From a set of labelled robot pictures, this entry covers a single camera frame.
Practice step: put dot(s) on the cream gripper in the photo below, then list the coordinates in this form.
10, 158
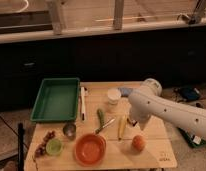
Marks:
143, 123

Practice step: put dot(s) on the red apple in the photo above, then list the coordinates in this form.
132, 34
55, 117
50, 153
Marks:
138, 142

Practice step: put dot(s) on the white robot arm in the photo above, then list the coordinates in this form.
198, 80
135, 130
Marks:
146, 101

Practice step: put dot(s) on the white paper cup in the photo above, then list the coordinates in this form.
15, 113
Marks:
113, 95

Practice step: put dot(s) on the small metal cup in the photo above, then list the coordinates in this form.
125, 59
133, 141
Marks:
69, 130

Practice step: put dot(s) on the small green cup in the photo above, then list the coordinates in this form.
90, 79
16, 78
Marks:
54, 147

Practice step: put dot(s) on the wooden block brush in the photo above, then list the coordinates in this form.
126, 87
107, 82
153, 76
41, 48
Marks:
131, 122

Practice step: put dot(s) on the yellow banana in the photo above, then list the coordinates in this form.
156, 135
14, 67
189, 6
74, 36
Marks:
122, 126

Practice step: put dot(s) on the blue sponge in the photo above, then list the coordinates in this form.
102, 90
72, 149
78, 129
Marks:
125, 92

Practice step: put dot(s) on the green box of items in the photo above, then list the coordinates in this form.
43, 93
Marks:
192, 140

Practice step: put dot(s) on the black device on floor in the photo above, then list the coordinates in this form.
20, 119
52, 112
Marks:
189, 93

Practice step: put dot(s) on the orange plastic bowl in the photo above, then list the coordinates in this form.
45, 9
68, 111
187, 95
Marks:
89, 149

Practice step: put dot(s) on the white marker pen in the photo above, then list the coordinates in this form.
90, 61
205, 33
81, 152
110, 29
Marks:
83, 108

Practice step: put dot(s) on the green plastic tray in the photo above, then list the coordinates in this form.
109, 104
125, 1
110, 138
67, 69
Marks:
57, 100

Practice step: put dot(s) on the dark grape bunch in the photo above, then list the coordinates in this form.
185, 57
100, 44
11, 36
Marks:
41, 149

